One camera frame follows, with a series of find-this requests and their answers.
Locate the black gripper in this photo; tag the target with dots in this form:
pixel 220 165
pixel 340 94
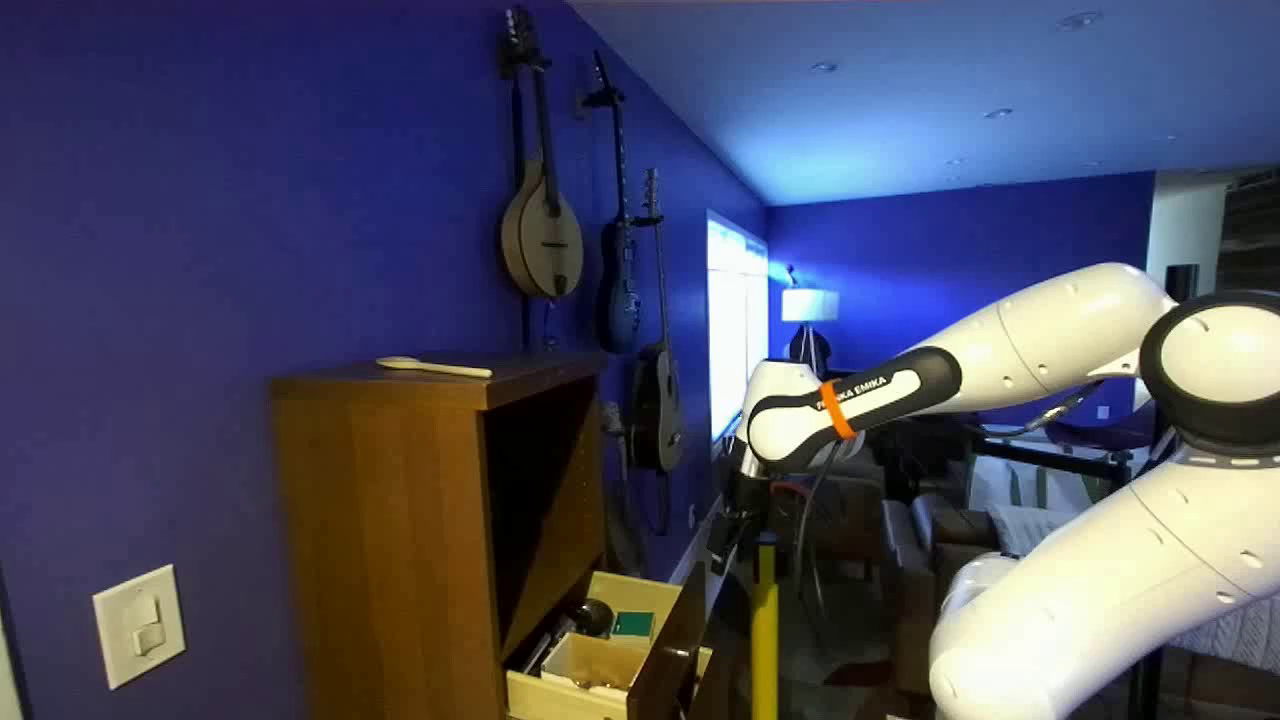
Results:
pixel 755 496

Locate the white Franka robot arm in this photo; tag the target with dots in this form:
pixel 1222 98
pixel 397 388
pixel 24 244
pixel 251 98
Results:
pixel 1065 600

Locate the brown wooden shelf cabinet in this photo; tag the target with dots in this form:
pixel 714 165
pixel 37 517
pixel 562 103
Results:
pixel 386 534

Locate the yellow vertical pole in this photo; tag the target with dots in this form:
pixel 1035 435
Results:
pixel 767 624

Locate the dark bodied hanging guitar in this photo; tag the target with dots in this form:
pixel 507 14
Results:
pixel 659 407

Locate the green small object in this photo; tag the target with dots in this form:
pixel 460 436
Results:
pixel 635 622

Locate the bright window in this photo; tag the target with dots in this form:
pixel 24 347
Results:
pixel 737 322

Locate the white lamp shade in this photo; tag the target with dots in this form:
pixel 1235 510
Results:
pixel 808 305

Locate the black round object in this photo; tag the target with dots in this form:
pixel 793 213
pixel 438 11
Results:
pixel 592 618

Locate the light wooden drawer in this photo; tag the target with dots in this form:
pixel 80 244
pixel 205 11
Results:
pixel 564 701

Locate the tan round-bodied mandolin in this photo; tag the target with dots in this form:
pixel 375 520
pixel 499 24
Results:
pixel 547 233

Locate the flat white object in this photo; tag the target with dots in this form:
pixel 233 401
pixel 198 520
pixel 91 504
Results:
pixel 428 367

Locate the white knit blanket bed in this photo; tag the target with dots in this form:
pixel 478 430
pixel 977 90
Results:
pixel 1235 633

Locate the dark wall bookshelf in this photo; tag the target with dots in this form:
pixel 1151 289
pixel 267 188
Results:
pixel 1255 227

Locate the white wall light switch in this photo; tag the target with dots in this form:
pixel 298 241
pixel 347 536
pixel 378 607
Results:
pixel 139 624

